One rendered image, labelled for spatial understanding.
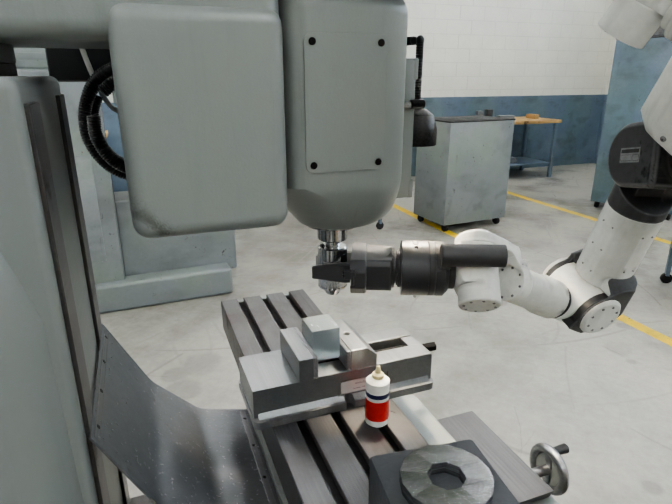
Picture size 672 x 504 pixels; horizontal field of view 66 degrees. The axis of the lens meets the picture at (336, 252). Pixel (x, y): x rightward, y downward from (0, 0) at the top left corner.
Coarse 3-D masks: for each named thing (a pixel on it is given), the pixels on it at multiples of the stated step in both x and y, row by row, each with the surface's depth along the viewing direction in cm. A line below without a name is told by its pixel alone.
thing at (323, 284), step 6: (318, 258) 83; (324, 258) 82; (330, 258) 81; (336, 258) 81; (342, 258) 82; (318, 264) 83; (318, 282) 85; (324, 282) 83; (330, 282) 83; (336, 282) 83; (324, 288) 83; (330, 288) 83; (336, 288) 83; (342, 288) 84
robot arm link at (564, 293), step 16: (560, 272) 95; (576, 272) 94; (544, 288) 87; (560, 288) 90; (576, 288) 91; (592, 288) 90; (528, 304) 87; (544, 304) 88; (560, 304) 89; (576, 304) 90; (592, 304) 88; (560, 320) 94; (576, 320) 90
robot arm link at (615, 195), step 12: (612, 192) 84; (624, 192) 81; (636, 192) 81; (648, 192) 81; (660, 192) 81; (612, 204) 83; (624, 204) 81; (636, 204) 81; (648, 204) 81; (660, 204) 81; (624, 216) 82; (636, 216) 81; (648, 216) 80; (660, 216) 80
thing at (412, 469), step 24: (384, 456) 55; (408, 456) 53; (432, 456) 53; (456, 456) 53; (480, 456) 55; (384, 480) 51; (408, 480) 50; (432, 480) 51; (456, 480) 51; (480, 480) 50
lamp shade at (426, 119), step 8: (416, 112) 87; (424, 112) 87; (416, 120) 86; (424, 120) 86; (432, 120) 87; (416, 128) 86; (424, 128) 86; (432, 128) 87; (416, 136) 86; (424, 136) 86; (432, 136) 87; (416, 144) 87; (424, 144) 87; (432, 144) 88
